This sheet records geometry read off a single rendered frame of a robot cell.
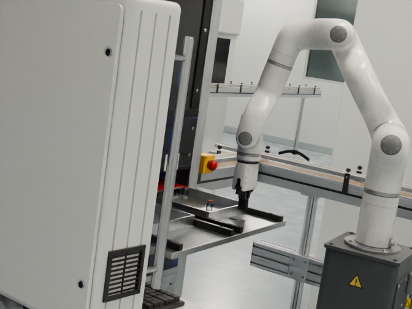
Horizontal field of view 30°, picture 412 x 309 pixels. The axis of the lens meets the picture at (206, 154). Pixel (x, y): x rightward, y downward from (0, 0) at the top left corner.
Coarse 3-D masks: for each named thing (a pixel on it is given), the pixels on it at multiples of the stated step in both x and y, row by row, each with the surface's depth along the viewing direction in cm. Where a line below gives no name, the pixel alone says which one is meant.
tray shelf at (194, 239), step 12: (240, 216) 269; (252, 216) 271; (192, 228) 244; (252, 228) 255; (264, 228) 259; (276, 228) 267; (180, 240) 228; (192, 240) 230; (204, 240) 232; (216, 240) 234; (228, 240) 240; (168, 252) 215; (180, 252) 217; (192, 252) 223
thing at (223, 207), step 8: (192, 192) 287; (200, 192) 285; (160, 200) 264; (176, 200) 278; (184, 200) 280; (192, 200) 282; (200, 200) 284; (216, 200) 282; (224, 200) 280; (232, 200) 278; (184, 208) 259; (192, 208) 257; (200, 208) 271; (216, 208) 275; (224, 208) 262; (232, 208) 267; (208, 216) 254; (216, 216) 258; (224, 216) 263
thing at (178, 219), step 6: (156, 204) 254; (156, 210) 254; (174, 210) 251; (156, 216) 251; (174, 216) 251; (180, 216) 249; (186, 216) 243; (192, 216) 246; (156, 222) 244; (174, 222) 237; (180, 222) 240; (186, 222) 243; (192, 222) 246; (156, 228) 230; (174, 228) 238; (180, 228) 241; (156, 234) 231
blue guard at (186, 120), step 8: (168, 120) 269; (184, 120) 278; (192, 120) 282; (168, 128) 270; (184, 128) 279; (168, 136) 271; (184, 136) 280; (192, 136) 284; (168, 144) 272; (184, 144) 281; (192, 144) 285; (184, 152) 282; (192, 152) 287; (184, 160) 283; (160, 168) 271
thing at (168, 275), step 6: (168, 270) 289; (174, 270) 293; (150, 276) 280; (162, 276) 287; (168, 276) 290; (174, 276) 294; (150, 282) 281; (162, 282) 288; (168, 282) 291; (174, 282) 295; (162, 288) 288; (168, 288) 292
